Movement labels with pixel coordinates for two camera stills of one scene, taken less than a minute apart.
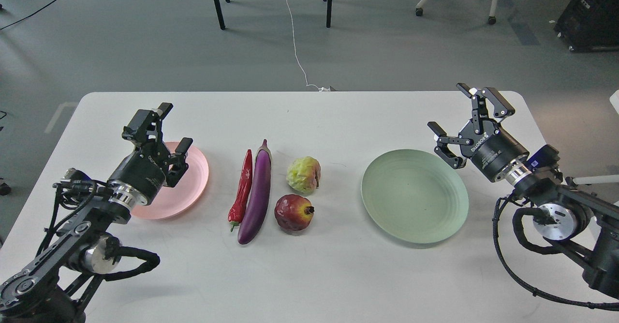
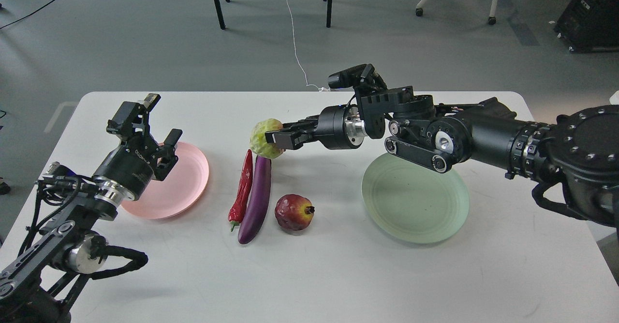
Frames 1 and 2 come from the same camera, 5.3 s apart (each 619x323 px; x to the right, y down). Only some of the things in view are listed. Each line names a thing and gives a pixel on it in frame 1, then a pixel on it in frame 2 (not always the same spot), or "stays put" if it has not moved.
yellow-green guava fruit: (303, 175) → (257, 139)
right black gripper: (491, 151) → (339, 127)
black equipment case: (590, 22) stays put
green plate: (415, 195) stays put
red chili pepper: (237, 211) stays put
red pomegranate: (293, 212) stays put
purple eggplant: (260, 196) stays put
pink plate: (172, 201) stays put
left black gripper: (140, 177) → (130, 168)
